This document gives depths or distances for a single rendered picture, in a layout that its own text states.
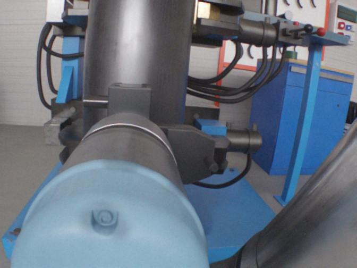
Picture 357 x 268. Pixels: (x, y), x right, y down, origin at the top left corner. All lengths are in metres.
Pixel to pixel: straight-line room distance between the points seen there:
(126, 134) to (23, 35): 3.09
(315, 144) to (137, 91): 2.11
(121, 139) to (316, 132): 2.17
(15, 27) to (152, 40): 2.92
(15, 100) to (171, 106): 2.92
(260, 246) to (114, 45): 0.37
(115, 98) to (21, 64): 2.97
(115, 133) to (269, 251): 0.13
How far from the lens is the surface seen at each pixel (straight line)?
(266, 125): 2.23
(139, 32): 0.43
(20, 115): 3.30
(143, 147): 0.15
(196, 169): 0.27
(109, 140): 0.16
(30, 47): 3.18
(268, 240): 0.19
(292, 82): 2.04
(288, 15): 1.30
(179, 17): 0.47
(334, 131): 2.41
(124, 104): 0.28
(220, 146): 0.85
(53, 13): 1.02
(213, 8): 0.82
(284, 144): 2.12
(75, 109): 1.12
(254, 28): 1.07
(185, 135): 0.25
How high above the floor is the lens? 0.77
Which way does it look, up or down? 15 degrees down
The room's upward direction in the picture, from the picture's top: 5 degrees clockwise
